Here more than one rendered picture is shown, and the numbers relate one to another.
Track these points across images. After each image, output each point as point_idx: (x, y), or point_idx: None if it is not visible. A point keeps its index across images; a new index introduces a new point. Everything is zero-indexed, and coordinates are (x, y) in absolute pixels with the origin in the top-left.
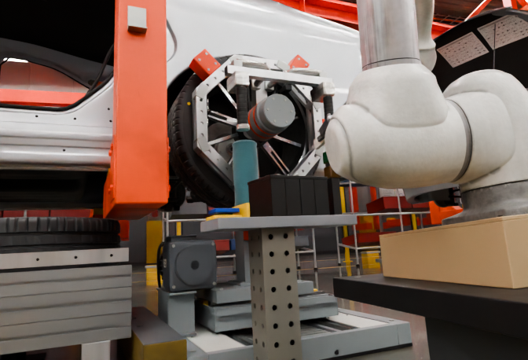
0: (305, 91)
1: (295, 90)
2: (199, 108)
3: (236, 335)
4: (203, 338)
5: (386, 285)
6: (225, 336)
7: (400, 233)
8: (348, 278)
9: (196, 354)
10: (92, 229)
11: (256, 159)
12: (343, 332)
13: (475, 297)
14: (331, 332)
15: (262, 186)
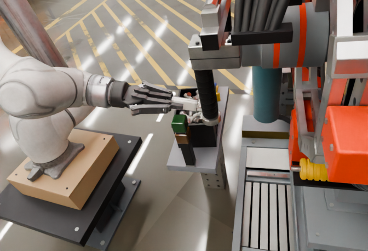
0: (332, 10)
1: None
2: None
3: (281, 174)
4: (288, 156)
5: (104, 131)
6: (286, 169)
7: (99, 133)
8: (130, 136)
9: (244, 141)
10: None
11: (255, 77)
12: (234, 237)
13: (74, 127)
14: (239, 227)
15: (193, 93)
